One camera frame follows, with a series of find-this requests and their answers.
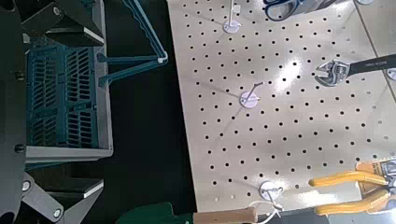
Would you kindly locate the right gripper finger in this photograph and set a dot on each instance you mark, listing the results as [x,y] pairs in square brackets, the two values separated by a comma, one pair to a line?
[74,34]
[74,186]

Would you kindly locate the blue scissors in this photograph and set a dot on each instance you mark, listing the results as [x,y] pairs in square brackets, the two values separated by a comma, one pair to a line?
[300,6]

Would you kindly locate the blue grey folding crate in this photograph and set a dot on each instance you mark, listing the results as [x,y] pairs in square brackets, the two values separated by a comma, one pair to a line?
[62,154]

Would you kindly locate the white pegboard hook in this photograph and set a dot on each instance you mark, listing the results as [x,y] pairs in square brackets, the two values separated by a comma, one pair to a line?
[249,101]
[232,27]
[391,74]
[267,189]

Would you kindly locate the white pegboard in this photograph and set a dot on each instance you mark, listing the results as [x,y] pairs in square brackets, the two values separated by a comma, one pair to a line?
[286,115]

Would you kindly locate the black adjustable wrench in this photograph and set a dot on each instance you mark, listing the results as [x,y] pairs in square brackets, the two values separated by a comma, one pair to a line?
[339,70]

